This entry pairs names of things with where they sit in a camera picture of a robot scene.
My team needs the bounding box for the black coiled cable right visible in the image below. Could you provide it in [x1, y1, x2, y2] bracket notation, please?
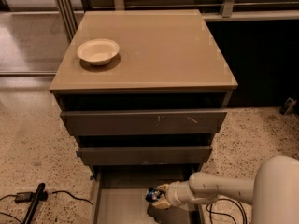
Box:
[206, 198, 248, 224]

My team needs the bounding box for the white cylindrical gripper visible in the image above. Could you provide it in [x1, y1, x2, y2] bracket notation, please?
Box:
[152, 181, 194, 210]

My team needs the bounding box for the black rod on floor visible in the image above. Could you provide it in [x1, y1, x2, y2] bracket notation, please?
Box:
[22, 183, 48, 224]

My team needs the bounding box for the grey top drawer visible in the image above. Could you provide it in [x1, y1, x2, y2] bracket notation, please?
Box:
[61, 109, 227, 136]

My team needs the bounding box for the white paper bowl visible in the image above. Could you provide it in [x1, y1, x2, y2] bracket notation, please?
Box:
[77, 38, 120, 66]

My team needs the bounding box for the grey open bottom drawer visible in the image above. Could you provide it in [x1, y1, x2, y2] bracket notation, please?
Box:
[91, 165, 204, 224]

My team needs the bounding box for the grey middle drawer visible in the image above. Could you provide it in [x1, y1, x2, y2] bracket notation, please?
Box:
[77, 146, 212, 166]

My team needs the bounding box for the metal shelf rack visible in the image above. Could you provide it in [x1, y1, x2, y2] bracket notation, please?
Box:
[57, 0, 299, 31]

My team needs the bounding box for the blue pepsi can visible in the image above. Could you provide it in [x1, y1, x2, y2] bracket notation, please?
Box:
[145, 187, 163, 203]

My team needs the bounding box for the grey drawer cabinet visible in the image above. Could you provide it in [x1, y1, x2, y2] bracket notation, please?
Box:
[50, 9, 239, 182]

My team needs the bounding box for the black power adapter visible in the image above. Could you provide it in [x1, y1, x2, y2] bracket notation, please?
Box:
[15, 192, 33, 203]

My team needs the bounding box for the dark small floor object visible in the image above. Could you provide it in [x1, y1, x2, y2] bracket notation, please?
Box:
[279, 97, 297, 115]

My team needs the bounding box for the black cable left floor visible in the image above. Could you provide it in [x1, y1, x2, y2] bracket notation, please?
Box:
[0, 189, 93, 224]

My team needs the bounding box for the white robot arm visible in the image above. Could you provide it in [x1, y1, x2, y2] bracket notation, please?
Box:
[146, 156, 299, 224]

